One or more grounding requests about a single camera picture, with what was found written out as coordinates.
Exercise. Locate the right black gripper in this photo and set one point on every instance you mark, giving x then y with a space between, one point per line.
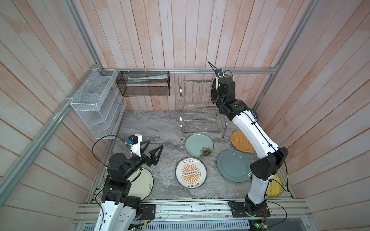
215 94

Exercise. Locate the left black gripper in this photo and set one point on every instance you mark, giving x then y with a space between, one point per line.
148 161

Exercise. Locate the stainless steel dish rack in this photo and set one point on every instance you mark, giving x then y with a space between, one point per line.
197 112

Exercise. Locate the cream floral plate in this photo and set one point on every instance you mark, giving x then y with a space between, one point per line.
142 183

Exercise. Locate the sunburst plate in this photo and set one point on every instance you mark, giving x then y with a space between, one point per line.
191 173

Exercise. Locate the light green flower plate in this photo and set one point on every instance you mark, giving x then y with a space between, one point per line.
199 145

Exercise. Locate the white plate with black emblem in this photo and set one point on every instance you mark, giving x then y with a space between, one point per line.
229 74

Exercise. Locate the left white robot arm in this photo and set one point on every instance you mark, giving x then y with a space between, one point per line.
120 211

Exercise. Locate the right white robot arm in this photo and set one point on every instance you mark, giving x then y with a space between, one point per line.
271 156

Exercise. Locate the white plate with lettered rim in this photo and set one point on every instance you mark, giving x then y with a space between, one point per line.
255 115

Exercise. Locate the orange woven plate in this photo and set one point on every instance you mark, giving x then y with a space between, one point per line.
240 142

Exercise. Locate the grey green plain plate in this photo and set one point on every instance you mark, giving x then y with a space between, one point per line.
234 165

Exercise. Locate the yellow woven plate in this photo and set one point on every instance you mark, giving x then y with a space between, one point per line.
276 187

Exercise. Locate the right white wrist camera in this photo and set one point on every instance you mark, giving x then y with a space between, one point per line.
219 73

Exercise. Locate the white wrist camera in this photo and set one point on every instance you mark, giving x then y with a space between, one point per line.
134 144
219 73

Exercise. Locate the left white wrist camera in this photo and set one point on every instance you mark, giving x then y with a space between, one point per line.
134 144

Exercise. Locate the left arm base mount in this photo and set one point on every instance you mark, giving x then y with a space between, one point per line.
146 211

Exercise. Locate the black mesh wall basket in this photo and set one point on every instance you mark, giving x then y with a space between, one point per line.
144 83

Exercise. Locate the white mesh wall shelf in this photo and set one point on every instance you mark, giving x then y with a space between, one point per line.
99 105

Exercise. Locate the horizontal aluminium wall rail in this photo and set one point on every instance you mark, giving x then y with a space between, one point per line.
240 70

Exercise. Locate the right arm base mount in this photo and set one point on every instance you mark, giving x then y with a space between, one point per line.
249 209

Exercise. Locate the aluminium front rail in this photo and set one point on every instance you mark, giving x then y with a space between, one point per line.
201 209

